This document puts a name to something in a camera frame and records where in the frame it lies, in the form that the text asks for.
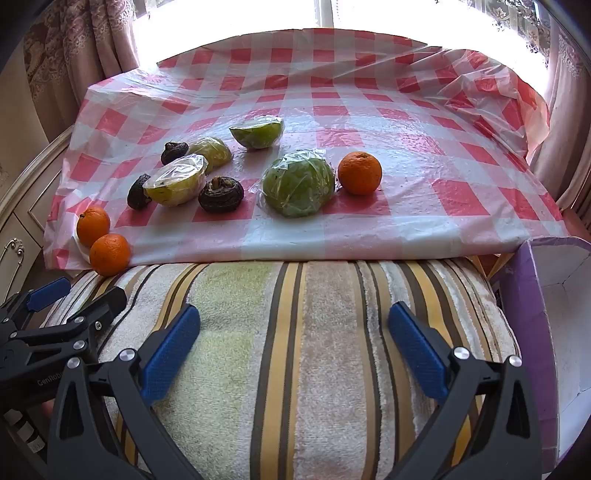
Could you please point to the striped towel blanket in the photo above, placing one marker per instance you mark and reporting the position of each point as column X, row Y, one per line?
column 300, row 346

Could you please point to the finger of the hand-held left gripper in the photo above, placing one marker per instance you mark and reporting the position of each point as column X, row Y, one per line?
column 46, row 293
column 101, row 309

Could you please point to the red white checkered tablecloth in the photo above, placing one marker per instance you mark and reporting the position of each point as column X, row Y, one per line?
column 369, row 221

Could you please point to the green fruit wedge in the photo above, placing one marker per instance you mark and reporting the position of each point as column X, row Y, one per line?
column 257, row 132

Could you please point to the patterned beige curtain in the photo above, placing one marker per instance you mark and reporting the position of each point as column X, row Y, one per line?
column 69, row 55
column 568, row 115

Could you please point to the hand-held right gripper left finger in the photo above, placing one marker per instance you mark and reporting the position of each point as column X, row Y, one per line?
column 171, row 355

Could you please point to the sheer lace curtain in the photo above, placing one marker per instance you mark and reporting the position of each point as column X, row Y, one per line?
column 512, row 23

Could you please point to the white cabinet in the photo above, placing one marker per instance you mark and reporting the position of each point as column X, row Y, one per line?
column 23, row 217

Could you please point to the yellow-green fruit half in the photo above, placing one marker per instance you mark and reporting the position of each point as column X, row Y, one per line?
column 175, row 187

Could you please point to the small orange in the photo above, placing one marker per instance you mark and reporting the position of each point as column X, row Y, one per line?
column 93, row 225
column 110, row 254

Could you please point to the small yellow-green fruit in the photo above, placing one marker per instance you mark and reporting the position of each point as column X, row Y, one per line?
column 217, row 154

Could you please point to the dark brown fruit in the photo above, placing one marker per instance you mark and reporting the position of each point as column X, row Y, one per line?
column 221, row 194
column 174, row 152
column 139, row 191

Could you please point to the large green fruit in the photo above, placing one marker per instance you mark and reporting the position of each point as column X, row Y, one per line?
column 298, row 184

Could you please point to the large orange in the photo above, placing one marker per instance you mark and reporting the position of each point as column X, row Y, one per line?
column 360, row 173

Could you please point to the purple cardboard box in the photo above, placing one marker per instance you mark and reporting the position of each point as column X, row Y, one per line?
column 531, row 323

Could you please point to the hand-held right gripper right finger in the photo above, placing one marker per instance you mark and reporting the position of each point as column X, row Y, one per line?
column 415, row 350

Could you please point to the window frame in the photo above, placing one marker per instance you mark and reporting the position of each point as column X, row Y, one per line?
column 324, row 14

